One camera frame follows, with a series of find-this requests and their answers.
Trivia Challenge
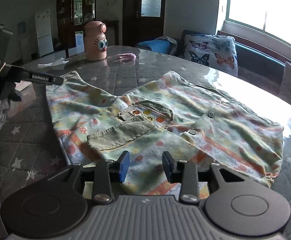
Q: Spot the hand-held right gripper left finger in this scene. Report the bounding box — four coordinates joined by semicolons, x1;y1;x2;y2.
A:
49;151;130;204

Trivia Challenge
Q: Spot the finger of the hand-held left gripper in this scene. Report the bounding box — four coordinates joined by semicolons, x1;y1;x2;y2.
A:
4;64;64;86

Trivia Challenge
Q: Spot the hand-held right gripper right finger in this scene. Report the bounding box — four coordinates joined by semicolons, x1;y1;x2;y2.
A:
162;151;259;204

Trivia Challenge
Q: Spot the patterned green children's shirt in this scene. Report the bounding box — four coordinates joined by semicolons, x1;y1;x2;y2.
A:
45;70;285;198

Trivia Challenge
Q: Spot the white tissue paper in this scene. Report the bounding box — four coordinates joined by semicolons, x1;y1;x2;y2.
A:
38;57;69;68

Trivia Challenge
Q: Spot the white refrigerator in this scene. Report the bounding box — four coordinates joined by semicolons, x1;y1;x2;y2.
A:
35;9;54;57

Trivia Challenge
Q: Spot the dark wooden display cabinet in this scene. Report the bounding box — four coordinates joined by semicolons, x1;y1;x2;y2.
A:
56;0;119;58

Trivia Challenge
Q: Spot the white panel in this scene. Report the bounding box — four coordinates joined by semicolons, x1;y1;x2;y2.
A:
75;31;84;49

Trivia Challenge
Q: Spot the pink cartoon water bottle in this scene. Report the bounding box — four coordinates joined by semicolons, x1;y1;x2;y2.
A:
84;21;108;62

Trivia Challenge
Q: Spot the small pink object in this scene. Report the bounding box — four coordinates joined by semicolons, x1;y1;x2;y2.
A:
115;53;136;62

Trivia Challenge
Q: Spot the dark wooden glass door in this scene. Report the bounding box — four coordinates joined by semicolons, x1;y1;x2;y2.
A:
122;0;166;47

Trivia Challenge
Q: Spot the blue folded blanket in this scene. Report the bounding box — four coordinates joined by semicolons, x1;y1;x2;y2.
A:
136;40;176;55

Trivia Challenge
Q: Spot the butterfly print pillow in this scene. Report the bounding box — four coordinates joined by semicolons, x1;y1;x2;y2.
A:
184;34;238;77

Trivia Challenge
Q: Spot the grey patterned cloth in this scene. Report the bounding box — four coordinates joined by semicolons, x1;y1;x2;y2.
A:
154;36;178;49

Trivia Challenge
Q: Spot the blue sofa bench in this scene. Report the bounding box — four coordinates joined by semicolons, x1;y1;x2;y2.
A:
135;30;291;80

